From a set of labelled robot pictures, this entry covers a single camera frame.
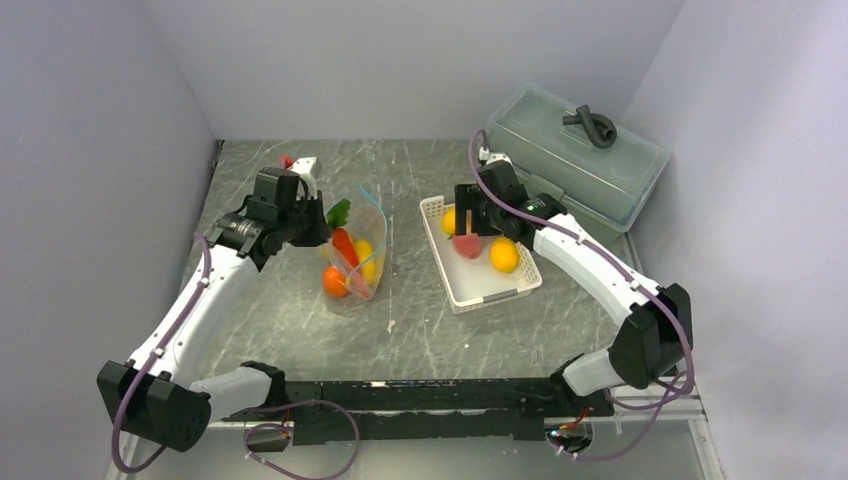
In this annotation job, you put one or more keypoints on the clear zip top bag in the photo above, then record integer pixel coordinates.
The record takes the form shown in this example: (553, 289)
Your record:
(368, 221)

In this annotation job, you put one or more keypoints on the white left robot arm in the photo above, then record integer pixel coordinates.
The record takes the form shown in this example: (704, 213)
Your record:
(156, 394)

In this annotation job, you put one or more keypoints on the yellow toy fruit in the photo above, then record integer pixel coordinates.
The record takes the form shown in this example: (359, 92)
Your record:
(503, 255)

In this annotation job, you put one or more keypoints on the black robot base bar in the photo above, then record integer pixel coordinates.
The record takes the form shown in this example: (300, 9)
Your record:
(519, 408)

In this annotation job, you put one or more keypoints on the green storage box clear lid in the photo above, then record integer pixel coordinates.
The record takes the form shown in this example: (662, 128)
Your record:
(601, 172)

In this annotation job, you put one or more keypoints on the orange toy tangerine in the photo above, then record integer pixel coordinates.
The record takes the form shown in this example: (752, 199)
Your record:
(334, 282)

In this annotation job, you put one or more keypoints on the pink toy peach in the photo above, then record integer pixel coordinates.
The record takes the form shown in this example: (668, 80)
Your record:
(468, 246)

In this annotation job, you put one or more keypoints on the white perforated plastic basket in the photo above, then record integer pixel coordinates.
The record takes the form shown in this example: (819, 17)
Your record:
(474, 283)

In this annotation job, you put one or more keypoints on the orange toy carrot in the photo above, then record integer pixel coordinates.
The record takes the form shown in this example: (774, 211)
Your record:
(343, 242)

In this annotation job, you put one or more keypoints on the yellow toy mango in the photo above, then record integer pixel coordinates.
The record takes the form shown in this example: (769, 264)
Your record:
(366, 264)

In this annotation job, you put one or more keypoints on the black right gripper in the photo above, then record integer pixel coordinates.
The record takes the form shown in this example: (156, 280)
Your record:
(468, 197)

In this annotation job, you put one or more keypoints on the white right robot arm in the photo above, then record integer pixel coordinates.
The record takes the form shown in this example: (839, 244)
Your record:
(653, 321)

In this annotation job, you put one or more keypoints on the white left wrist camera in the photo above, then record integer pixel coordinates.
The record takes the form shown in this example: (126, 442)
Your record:
(308, 168)

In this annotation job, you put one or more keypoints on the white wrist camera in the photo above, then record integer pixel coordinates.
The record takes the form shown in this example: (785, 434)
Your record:
(486, 157)
(308, 168)

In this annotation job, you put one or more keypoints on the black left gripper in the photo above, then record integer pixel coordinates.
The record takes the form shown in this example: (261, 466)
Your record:
(320, 233)

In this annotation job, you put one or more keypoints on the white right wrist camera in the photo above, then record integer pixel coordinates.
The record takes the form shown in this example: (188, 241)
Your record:
(486, 157)

